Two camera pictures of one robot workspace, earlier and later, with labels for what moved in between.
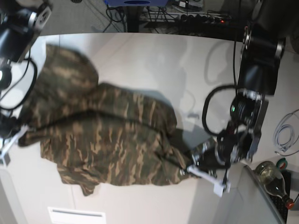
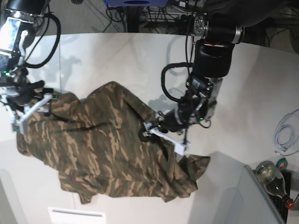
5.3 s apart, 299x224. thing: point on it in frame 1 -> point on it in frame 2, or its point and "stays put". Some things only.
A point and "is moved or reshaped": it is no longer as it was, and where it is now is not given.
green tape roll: [282, 163] stays put
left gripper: [9, 126] -> [26, 94]
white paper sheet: [64, 216] stays put
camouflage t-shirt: [95, 135] is moved or reshaped
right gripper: [217, 153] -> [172, 121]
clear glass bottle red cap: [272, 179] stays put
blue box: [137, 3] stays put
